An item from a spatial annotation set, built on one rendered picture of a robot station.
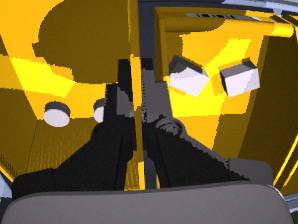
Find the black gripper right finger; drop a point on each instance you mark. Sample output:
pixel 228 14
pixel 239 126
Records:
pixel 184 160

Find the dark grey metal shelf rack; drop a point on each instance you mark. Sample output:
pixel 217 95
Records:
pixel 147 50

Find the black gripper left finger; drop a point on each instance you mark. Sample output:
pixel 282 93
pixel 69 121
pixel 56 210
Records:
pixel 95 166

